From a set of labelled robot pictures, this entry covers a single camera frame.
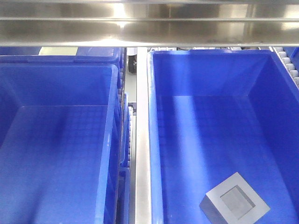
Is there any gray square foam base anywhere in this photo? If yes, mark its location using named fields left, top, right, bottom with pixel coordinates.
left=199, top=172, right=270, bottom=224

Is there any large blue bin right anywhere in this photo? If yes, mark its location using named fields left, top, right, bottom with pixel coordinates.
left=148, top=50, right=299, bottom=224

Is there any large blue bin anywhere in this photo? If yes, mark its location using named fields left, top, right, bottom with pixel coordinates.
left=148, top=50, right=299, bottom=224
left=0, top=63, right=121, bottom=224

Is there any large blue bin left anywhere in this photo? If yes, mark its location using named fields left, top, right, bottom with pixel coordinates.
left=0, top=63, right=121, bottom=224

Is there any steel shelf beam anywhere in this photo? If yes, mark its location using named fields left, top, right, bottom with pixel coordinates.
left=0, top=0, right=299, bottom=47

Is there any steel divider rail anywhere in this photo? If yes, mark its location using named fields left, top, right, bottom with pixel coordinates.
left=135, top=47, right=152, bottom=224

